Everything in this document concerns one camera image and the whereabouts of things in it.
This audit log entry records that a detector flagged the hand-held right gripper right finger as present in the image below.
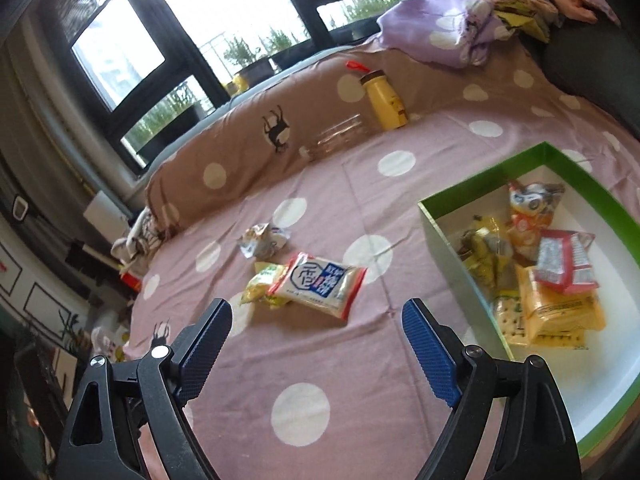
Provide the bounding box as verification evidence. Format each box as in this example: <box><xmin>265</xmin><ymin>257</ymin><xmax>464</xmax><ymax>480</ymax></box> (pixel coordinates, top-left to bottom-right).
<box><xmin>401</xmin><ymin>298</ymin><xmax>583</xmax><ymax>480</ymax></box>

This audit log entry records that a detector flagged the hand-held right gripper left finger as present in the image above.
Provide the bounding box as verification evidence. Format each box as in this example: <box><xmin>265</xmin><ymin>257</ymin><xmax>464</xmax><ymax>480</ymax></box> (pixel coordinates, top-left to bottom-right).
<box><xmin>56</xmin><ymin>298</ymin><xmax>233</xmax><ymax>480</ymax></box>

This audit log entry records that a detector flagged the soda cracker packet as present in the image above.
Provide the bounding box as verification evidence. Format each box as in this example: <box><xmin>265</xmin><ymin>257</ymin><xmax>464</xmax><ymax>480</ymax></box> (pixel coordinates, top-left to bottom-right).
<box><xmin>494</xmin><ymin>292</ymin><xmax>532</xmax><ymax>348</ymax></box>

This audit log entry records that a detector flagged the gold and dark snack wrapper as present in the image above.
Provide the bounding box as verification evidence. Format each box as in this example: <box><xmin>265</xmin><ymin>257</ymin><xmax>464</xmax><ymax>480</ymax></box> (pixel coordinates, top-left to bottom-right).
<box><xmin>457</xmin><ymin>215</ymin><xmax>516</xmax><ymax>291</ymax></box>

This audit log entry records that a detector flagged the white blue red snack packet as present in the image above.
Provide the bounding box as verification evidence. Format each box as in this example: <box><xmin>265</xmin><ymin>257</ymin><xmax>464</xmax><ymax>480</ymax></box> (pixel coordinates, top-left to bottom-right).
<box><xmin>267</xmin><ymin>252</ymin><xmax>368</xmax><ymax>321</ymax></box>

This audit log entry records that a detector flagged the red and white snack packet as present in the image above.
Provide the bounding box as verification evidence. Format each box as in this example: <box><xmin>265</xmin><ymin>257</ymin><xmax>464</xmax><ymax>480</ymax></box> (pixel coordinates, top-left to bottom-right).
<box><xmin>530</xmin><ymin>229</ymin><xmax>601</xmax><ymax>296</ymax></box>

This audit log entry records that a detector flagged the orange cartoon snack packet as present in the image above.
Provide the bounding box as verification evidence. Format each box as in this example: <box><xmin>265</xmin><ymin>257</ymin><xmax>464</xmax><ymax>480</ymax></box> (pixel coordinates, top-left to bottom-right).
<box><xmin>507</xmin><ymin>182</ymin><xmax>566</xmax><ymax>261</ymax></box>

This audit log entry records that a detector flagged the green cardboard box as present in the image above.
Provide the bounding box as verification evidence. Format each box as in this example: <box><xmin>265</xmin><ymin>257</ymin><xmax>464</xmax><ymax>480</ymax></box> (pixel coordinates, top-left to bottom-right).
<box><xmin>417</xmin><ymin>142</ymin><xmax>640</xmax><ymax>460</ymax></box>

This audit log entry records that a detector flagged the pink polka dot blanket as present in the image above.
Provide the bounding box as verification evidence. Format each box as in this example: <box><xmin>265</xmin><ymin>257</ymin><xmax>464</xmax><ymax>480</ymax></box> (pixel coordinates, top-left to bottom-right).
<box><xmin>125</xmin><ymin>105</ymin><xmax>640</xmax><ymax>480</ymax></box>

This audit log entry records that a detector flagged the yellow green snack packet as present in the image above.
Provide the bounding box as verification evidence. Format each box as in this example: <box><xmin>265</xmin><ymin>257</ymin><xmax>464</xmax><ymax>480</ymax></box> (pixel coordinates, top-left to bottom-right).
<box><xmin>241</xmin><ymin>261</ymin><xmax>291</xmax><ymax>309</ymax></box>

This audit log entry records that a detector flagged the crumpled silver snack packet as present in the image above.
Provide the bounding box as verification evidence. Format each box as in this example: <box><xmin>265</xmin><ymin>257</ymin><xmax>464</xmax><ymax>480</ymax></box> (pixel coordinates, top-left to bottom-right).
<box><xmin>237</xmin><ymin>222</ymin><xmax>291</xmax><ymax>260</ymax></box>

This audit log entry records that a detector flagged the grey and white bundled cloth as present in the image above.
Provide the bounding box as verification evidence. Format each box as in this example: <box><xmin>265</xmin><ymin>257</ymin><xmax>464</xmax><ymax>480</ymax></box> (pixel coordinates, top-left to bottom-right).
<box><xmin>111</xmin><ymin>207</ymin><xmax>171</xmax><ymax>267</ymax></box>

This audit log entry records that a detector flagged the white flat box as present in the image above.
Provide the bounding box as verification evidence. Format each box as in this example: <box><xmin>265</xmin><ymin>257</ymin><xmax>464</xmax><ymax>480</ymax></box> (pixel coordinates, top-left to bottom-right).
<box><xmin>84</xmin><ymin>192</ymin><xmax>131</xmax><ymax>235</ymax></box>

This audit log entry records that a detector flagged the brown polka dot bumper cushion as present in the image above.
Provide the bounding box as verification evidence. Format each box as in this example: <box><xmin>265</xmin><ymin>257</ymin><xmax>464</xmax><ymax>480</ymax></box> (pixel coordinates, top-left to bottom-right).
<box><xmin>145</xmin><ymin>42</ymin><xmax>551</xmax><ymax>241</ymax></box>

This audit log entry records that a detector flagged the long planter with plants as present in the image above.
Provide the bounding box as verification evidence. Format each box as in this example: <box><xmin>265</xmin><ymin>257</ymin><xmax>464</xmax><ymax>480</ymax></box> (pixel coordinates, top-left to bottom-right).
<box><xmin>122</xmin><ymin>85</ymin><xmax>207</xmax><ymax>157</ymax></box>

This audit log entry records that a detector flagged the clear plastic bottle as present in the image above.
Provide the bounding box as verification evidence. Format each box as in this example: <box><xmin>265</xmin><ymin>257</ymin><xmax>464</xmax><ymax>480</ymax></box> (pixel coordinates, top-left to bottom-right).
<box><xmin>299</xmin><ymin>114</ymin><xmax>373</xmax><ymax>161</ymax></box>

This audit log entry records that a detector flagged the grey pipe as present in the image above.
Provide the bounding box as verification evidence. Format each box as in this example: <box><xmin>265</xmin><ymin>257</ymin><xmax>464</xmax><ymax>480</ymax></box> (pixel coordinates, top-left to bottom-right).
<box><xmin>0</xmin><ymin>35</ymin><xmax>146</xmax><ymax>196</ymax></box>

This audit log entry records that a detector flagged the potted plant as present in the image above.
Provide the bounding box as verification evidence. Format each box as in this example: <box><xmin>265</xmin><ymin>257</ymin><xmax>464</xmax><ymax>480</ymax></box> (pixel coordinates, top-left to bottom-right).
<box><xmin>222</xmin><ymin>35</ymin><xmax>275</xmax><ymax>83</ymax></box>
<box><xmin>265</xmin><ymin>25</ymin><xmax>313</xmax><ymax>68</ymax></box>

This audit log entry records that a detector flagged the purple polka dot cloth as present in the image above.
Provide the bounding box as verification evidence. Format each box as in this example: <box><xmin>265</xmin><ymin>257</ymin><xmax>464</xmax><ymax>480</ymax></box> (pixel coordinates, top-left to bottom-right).
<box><xmin>376</xmin><ymin>0</ymin><xmax>516</xmax><ymax>68</ymax></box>

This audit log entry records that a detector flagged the yellow patterned cloth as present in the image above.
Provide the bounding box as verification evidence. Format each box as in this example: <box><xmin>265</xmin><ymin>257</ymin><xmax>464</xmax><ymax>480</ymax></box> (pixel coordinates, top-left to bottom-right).
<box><xmin>492</xmin><ymin>2</ymin><xmax>551</xmax><ymax>43</ymax></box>

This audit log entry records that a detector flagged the framed wall drawing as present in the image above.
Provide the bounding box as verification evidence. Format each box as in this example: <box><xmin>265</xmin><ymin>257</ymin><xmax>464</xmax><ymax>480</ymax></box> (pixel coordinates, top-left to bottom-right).
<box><xmin>22</xmin><ymin>282</ymin><xmax>77</xmax><ymax>342</ymax></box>

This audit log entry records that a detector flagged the yellow bottle with red strap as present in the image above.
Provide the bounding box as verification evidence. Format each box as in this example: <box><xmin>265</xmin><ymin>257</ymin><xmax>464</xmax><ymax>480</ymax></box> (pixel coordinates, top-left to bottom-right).
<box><xmin>346</xmin><ymin>60</ymin><xmax>410</xmax><ymax>132</ymax></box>

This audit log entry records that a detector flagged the black window frame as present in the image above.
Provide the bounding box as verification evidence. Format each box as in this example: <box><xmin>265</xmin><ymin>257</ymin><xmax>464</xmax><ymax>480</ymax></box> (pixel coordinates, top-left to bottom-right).
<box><xmin>20</xmin><ymin>0</ymin><xmax>451</xmax><ymax>176</ymax></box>

